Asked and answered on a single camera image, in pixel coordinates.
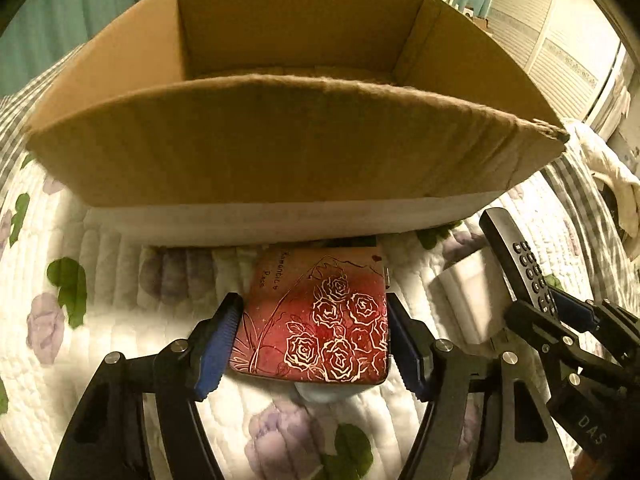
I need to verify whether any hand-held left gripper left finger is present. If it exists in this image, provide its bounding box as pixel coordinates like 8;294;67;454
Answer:
47;291;244;480

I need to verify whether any white floral quilt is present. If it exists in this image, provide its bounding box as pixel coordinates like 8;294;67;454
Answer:
0;152;618;480

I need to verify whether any white louvred wardrobe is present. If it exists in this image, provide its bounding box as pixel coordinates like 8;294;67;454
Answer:
482;0;632;128

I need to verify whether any black and silver remote control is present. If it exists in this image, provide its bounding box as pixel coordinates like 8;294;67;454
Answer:
478;207;569;319

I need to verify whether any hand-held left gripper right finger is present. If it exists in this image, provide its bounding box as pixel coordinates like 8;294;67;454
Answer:
386;291;574;480

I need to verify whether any brown cardboard box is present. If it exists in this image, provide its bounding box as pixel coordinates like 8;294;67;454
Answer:
25;0;571;249

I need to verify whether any cream crumpled cloth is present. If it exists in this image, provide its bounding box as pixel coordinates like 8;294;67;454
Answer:
569;119;640;243

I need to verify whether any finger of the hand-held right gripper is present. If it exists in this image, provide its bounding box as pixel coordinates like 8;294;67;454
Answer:
549;287;640;366
503;301;632;401

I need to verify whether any red rose-print tin box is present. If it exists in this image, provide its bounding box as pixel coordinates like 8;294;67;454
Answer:
227;245;392;387

